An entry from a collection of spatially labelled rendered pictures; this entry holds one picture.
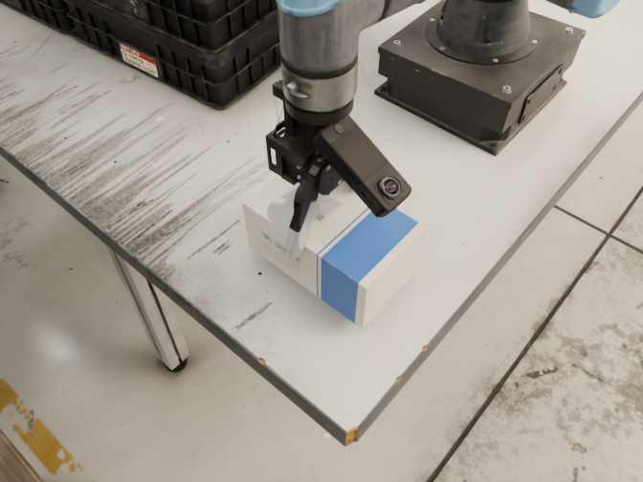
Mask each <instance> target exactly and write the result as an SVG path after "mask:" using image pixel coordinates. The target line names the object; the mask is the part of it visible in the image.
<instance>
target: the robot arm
mask: <svg viewBox="0 0 643 482"><path fill-rule="evenodd" d="M425 1H426V0H276V2H277V19H278V32H279V47H280V58H281V71H282V80H279V81H277V82H275V83H274V84H272V86H273V96H275V97H277V98H279V99H281V100H283V113H284V120H282V121H281V122H280V123H278V124H277V125H276V128H275V129H274V130H273V131H271V132H270V133H269V134H267V135H266V136H265V138H266V147H267V156H268V166H269V169H270V170H272V171H273V172H275V173H276V174H277V175H279V176H280V177H281V178H282V179H284V180H285V181H287V182H288V183H290V184H291V185H293V186H294V185H295V184H296V183H300V185H299V187H297V188H294V189H292V190H291V192H290V194H289V196H288V199H287V201H286V202H285V203H276V202H273V203H271V204H270V205H269V206H268V208H267V215H268V218H269V219H270V220H271V222H272V223H273V224H274V225H275V226H276V227H277V228H278V230H279V231H280V232H281V233H282V234H283V235H284V236H285V238H286V254H287V259H289V260H290V261H292V260H294V259H295V258H296V257H298V256H299V255H300V254H302V253H303V252H304V245H305V243H306V240H307V239H308V237H309V235H310V230H311V227H312V224H313V223H314V221H315V219H316V218H317V217H318V214H319V212H320V209H321V206H320V205H319V203H318V202H317V201H316V200H318V196H319V194H321V195H329V194H330V192H331V191H333V190H334V189H335V188H336V187H337V186H339V185H340V184H341V183H342V182H343V181H346V182H347V184H348V185H349V186H350V187H351V188H352V189H353V191H354V192H355V193H356V194H357V195H358V196H359V197H360V199H361V200H362V201H363V202H364V203H365V204H366V206H367V207H368V208H369V209H370V210H371V211H372V213H373V214H374V215H375V216H376V217H379V218H381V217H385V216H387V215H388V214H390V213H391V212H392V211H394V210H395V209H396V208H397V207H398V206H400V205H401V204H402V203H403V202H404V201H405V200H406V199H407V198H408V197H409V196H410V193H411V186H410V184H409V183H408V182H407V181H406V180H405V179H404V177H403V176H402V175H401V174H400V173H399V172H398V171H397V169H396V168H395V167H394V166H393V165H392V164H391V162H390V161H389V160H388V159H387V158H386V156H385V155H384V154H383V153H382V152H381V151H380V150H379V148H378V147H377V146H376V145H375V144H374V143H373V141H372V140H371V139H370V138H369V137H368V136H367V134H366V133H365V132H364V131H363V130H362V129H361V127H360V126H359V125H358V124H357V123H356V122H355V120H353V119H352V118H351V117H350V116H349V114H350V113H351V111H352V109H353V104H354V96H355V95H356V90H357V74H358V49H359V34H360V32H361V31H362V30H364V29H366V28H369V27H371V26H373V25H374V24H377V23H379V22H380V21H382V20H384V19H386V18H389V17H391V16H393V15H394V14H396V13H398V12H400V11H403V10H405V9H407V8H409V7H411V6H413V5H415V4H421V3H423V2H425ZM545 1H547V2H549V3H552V4H554V5H556V6H559V7H561V8H563V9H566V10H568V12H569V13H577V14H579V15H582V16H584V17H587V18H591V19H593V18H598V17H601V16H603V15H605V14H606V13H608V12H609V11H611V10H612V9H613V8H614V7H615V6H616V5H617V4H618V3H619V2H620V1H621V0H545ZM436 32H437V35H438V37H439V39H440V40H441V41H442V42H443V43H444V44H445V45H447V46H448V47H450V48H452V49H453V50H456V51H458V52H461V53H464V54H466V55H476V56H499V55H507V54H511V53H513V52H515V51H516V50H518V49H520V48H521V47H522V46H523V45H524V44H525V43H526V41H527V39H528V35H529V32H530V18H529V7H528V0H446V2H445V4H444V6H443V8H442V10H441V12H440V14H439V15H438V19H437V27H436ZM283 127H285V129H282V128H283ZM280 129H282V130H281V131H279V130H280ZM278 131H279V132H278ZM277 132H278V133H277ZM271 148H272V149H274V150H275V152H276V163H277V164H274V163H272V155H271Z"/></svg>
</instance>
